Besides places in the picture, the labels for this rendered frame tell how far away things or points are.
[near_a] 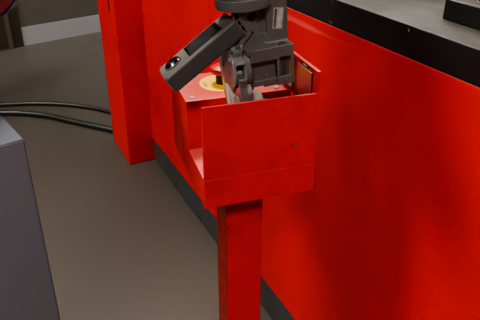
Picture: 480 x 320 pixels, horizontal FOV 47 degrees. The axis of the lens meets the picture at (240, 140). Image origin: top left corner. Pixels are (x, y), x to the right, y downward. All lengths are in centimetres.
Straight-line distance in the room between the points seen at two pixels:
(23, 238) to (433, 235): 58
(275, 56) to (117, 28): 135
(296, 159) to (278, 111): 8
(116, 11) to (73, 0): 195
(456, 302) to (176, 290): 91
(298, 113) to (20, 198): 38
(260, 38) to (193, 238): 116
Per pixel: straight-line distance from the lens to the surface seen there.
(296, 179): 77
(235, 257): 91
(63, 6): 391
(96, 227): 189
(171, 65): 69
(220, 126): 69
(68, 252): 180
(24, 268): 82
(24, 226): 78
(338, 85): 97
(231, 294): 96
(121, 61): 204
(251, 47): 70
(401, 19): 84
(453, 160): 80
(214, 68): 81
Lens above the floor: 108
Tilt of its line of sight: 27 degrees down
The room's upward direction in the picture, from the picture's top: straight up
